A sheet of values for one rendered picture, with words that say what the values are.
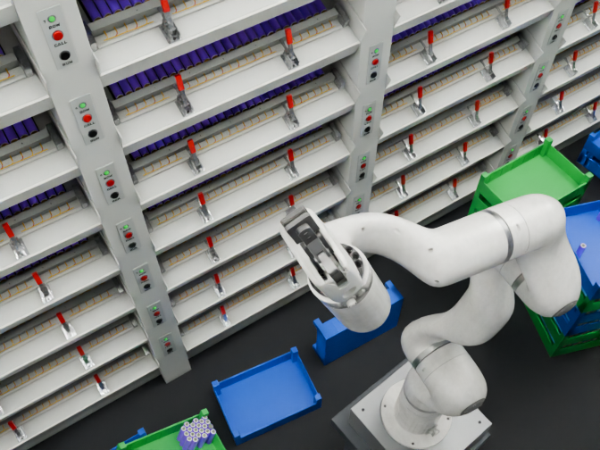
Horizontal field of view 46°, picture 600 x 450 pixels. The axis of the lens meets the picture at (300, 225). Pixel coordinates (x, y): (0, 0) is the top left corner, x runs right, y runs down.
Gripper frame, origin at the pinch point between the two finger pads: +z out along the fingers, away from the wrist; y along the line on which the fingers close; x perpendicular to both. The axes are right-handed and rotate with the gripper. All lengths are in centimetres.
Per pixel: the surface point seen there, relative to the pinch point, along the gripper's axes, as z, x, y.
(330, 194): -114, 9, 68
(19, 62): -14, -26, 69
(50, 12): -5, -14, 62
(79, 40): -12, -14, 62
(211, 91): -47, -1, 67
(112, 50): -22, -11, 66
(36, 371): -97, -88, 66
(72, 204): -51, -42, 68
